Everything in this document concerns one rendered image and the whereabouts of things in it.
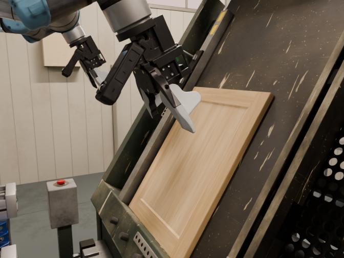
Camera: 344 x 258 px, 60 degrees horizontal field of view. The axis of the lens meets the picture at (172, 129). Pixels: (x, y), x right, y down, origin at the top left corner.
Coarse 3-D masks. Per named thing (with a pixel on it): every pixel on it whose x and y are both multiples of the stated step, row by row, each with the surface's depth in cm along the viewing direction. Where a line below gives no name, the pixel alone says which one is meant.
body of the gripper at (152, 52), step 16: (160, 16) 52; (128, 32) 49; (144, 32) 51; (160, 32) 52; (144, 48) 52; (160, 48) 53; (176, 48) 52; (144, 64) 51; (160, 64) 51; (176, 64) 53; (144, 80) 53; (176, 80) 54
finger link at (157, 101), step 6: (144, 96) 59; (150, 96) 58; (156, 96) 61; (144, 102) 62; (150, 102) 60; (156, 102) 62; (150, 108) 61; (156, 108) 62; (150, 114) 63; (156, 114) 63; (156, 120) 65
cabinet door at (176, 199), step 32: (224, 96) 105; (256, 96) 92; (224, 128) 97; (256, 128) 88; (160, 160) 119; (192, 160) 102; (224, 160) 89; (160, 192) 108; (192, 192) 94; (160, 224) 99; (192, 224) 87
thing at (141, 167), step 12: (228, 12) 132; (216, 24) 133; (216, 36) 131; (204, 48) 131; (204, 60) 130; (192, 72) 129; (192, 84) 130; (168, 120) 127; (156, 132) 129; (168, 132) 128; (156, 144) 127; (144, 156) 126; (144, 168) 126; (132, 180) 125; (120, 192) 128; (132, 192) 125
